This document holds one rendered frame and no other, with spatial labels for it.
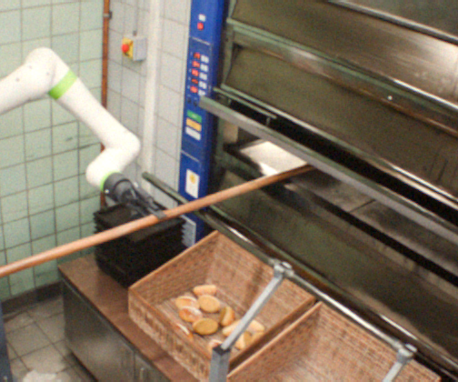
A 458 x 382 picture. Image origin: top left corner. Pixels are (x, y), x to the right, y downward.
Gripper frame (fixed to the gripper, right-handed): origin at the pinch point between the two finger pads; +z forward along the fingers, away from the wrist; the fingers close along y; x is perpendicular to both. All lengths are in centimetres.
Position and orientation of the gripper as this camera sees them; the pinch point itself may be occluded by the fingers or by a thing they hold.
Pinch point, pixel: (156, 217)
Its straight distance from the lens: 208.1
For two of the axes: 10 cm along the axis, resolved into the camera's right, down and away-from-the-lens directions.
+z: 6.5, 4.1, -6.4
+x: -7.6, 2.5, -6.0
